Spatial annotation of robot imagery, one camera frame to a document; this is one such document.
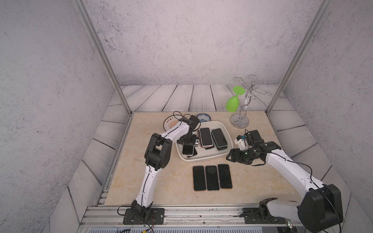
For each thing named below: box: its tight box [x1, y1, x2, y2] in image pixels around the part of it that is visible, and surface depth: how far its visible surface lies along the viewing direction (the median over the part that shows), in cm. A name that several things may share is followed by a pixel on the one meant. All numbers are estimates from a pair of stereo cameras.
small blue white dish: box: [196, 113, 212, 123], surface depth 117 cm
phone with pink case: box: [205, 165, 220, 192], surface depth 86 cm
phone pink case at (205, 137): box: [198, 127, 214, 148], surface depth 101 cm
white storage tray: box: [174, 120, 234, 162], surface depth 100 cm
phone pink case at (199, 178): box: [192, 165, 206, 191], surface depth 86 cm
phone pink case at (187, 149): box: [181, 141, 195, 156], surface depth 97 cm
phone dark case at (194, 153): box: [186, 147, 198, 158], surface depth 97 cm
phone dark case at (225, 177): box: [218, 164, 233, 189], surface depth 87 cm
